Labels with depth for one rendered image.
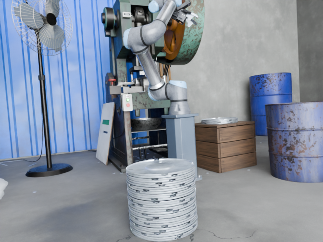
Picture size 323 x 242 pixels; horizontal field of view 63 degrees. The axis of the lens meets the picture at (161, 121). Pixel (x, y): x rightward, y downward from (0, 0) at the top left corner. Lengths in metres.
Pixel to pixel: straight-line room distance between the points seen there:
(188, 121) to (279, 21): 3.77
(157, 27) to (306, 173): 1.23
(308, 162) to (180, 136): 0.77
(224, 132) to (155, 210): 1.08
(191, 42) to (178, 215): 1.69
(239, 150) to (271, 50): 3.15
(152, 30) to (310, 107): 1.01
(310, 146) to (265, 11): 3.59
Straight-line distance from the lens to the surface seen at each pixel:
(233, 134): 2.03
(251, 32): 4.78
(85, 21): 3.71
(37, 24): 2.47
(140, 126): 2.37
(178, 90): 1.74
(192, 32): 2.39
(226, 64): 4.38
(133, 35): 1.60
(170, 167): 1.09
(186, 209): 1.10
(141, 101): 2.24
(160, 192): 1.02
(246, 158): 2.14
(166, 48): 2.88
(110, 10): 2.50
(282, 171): 1.84
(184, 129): 1.72
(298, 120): 1.75
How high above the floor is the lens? 0.51
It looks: 3 degrees down
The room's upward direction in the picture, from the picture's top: 4 degrees counter-clockwise
